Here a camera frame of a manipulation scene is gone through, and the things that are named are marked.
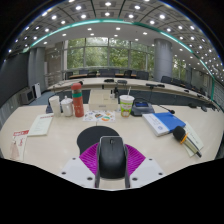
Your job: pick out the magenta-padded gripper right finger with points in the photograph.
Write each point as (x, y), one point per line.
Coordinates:
(146, 170)

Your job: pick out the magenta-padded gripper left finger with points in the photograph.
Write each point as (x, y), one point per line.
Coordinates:
(78, 170)

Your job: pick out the black computer mouse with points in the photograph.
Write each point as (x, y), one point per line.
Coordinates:
(112, 158)

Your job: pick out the black mouse pad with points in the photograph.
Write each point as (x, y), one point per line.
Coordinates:
(90, 136)

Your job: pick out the black handheld microphone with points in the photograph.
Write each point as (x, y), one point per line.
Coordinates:
(180, 134)

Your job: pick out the blue and white book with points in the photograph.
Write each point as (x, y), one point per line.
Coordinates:
(165, 122)

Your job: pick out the colourful printed leaflet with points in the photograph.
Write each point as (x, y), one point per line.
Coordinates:
(99, 116)

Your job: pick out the white paper sheet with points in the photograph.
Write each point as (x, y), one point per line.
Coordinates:
(195, 136)

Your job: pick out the white booklet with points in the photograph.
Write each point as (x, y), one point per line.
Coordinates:
(40, 124)

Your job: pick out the red and white leaflet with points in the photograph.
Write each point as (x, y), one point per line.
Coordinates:
(19, 145)

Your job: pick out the green and white paper cup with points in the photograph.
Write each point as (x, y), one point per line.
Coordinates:
(126, 105)

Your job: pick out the red drink bottle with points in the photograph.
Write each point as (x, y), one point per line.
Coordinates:
(78, 101)

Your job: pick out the cream cardboard box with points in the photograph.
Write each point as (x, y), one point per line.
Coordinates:
(102, 100)

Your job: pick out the long curved conference desk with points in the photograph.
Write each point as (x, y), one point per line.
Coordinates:
(133, 83)

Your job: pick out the dark office chairs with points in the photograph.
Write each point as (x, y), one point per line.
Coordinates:
(166, 80)

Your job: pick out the round ceiling lights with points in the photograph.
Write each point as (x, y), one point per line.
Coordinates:
(108, 4)

